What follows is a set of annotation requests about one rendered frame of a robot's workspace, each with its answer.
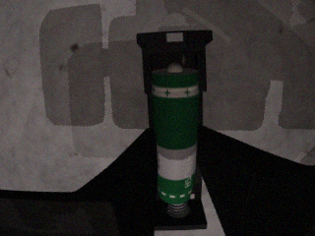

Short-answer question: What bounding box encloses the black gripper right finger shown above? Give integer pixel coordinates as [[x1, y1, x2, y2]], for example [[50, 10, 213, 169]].
[[196, 125, 315, 236]]

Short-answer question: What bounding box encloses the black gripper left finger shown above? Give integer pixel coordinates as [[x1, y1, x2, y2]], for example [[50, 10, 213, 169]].
[[0, 129, 158, 236]]

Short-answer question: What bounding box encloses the green and white battery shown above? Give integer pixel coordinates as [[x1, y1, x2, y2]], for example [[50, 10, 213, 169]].
[[151, 63, 201, 205]]

